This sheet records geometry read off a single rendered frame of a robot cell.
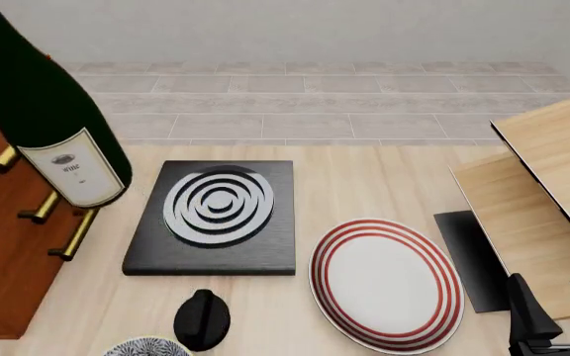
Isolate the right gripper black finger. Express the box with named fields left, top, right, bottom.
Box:
left=506, top=272, right=564, bottom=344

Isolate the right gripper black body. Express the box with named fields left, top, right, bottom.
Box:
left=507, top=334, right=570, bottom=356

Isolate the red-brown wooden cabinet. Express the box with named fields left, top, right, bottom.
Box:
left=0, top=54, right=104, bottom=341

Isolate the dark green wine bottle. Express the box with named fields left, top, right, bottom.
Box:
left=0, top=0, right=134, bottom=210

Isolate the pale wooden slat tray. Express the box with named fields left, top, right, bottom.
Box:
left=432, top=91, right=570, bottom=322

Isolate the white plate with red rings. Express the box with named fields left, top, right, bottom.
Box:
left=308, top=217, right=466, bottom=356

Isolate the round black stove knob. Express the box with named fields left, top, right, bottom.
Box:
left=172, top=288, right=233, bottom=353

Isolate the flat black stove plate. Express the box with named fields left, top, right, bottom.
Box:
left=122, top=159, right=298, bottom=278

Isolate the patterned bowl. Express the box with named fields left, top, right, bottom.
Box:
left=101, top=335, right=193, bottom=356

